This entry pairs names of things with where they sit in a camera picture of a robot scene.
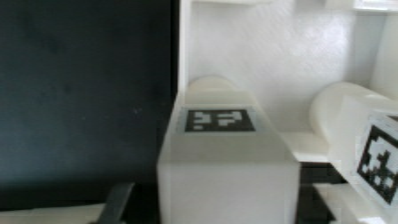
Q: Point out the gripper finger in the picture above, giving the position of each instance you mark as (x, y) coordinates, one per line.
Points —
(111, 216)

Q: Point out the white chair leg block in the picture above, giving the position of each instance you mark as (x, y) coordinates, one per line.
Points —
(228, 170)
(354, 120)

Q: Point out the white chair seat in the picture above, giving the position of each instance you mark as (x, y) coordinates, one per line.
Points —
(287, 46)

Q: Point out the white L-shaped fence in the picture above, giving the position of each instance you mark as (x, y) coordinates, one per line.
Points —
(59, 213)

